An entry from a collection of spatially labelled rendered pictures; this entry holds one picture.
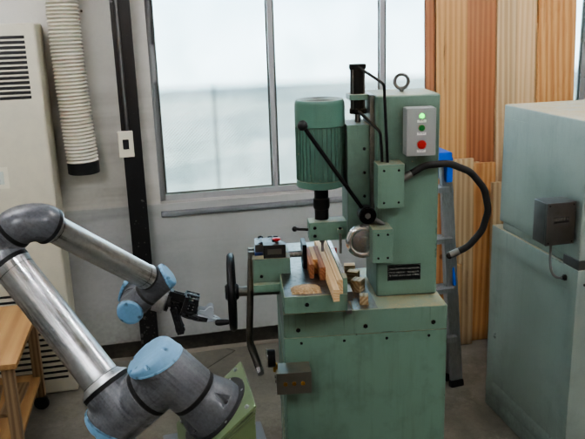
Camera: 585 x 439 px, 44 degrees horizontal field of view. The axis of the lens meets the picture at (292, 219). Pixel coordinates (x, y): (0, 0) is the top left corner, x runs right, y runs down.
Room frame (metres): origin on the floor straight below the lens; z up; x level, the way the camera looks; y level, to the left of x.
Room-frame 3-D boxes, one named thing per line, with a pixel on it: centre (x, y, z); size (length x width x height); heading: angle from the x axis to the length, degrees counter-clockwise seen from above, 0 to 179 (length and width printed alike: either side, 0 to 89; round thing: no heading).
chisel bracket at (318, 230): (2.54, -0.13, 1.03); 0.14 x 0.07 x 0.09; 94
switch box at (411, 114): (2.42, -0.44, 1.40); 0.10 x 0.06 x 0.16; 94
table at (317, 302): (2.52, 0.00, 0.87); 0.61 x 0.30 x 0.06; 4
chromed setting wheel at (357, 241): (2.42, -0.24, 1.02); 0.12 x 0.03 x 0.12; 94
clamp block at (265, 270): (2.51, 0.08, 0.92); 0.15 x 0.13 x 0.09; 4
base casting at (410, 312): (2.55, -0.23, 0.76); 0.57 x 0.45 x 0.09; 94
